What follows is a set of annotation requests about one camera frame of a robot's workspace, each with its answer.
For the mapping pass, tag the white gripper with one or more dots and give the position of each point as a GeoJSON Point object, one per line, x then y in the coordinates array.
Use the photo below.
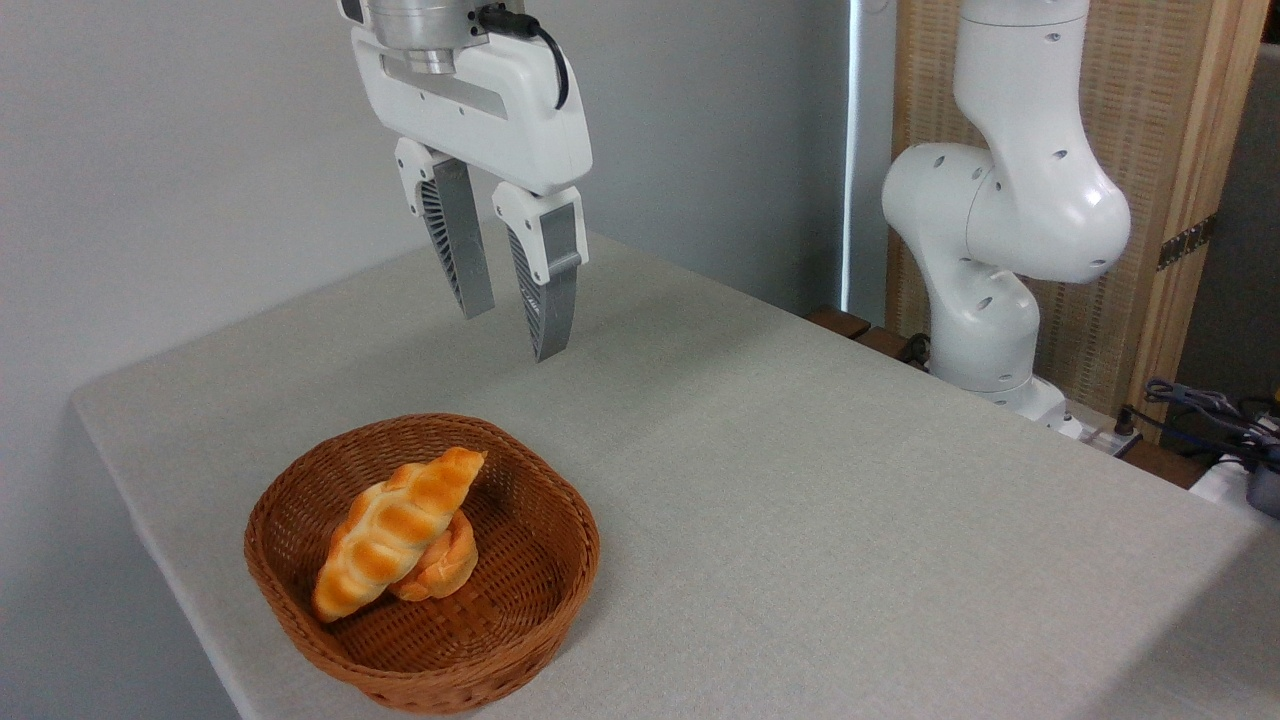
{"type": "Point", "coordinates": [500, 110]}

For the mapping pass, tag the long braided bread loaf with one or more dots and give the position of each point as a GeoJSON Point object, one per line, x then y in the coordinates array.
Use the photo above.
{"type": "Point", "coordinates": [390, 535]}

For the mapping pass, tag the round bread roll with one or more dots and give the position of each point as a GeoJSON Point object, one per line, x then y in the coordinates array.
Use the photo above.
{"type": "Point", "coordinates": [448, 565]}

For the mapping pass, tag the brown wicker basket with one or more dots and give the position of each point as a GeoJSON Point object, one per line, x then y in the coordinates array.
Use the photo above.
{"type": "Point", "coordinates": [520, 560]}

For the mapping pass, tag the white power strip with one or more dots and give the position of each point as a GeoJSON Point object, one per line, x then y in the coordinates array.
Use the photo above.
{"type": "Point", "coordinates": [1100, 435]}

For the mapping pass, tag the metal screen hinge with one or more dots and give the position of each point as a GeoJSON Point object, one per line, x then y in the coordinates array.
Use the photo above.
{"type": "Point", "coordinates": [1187, 242]}

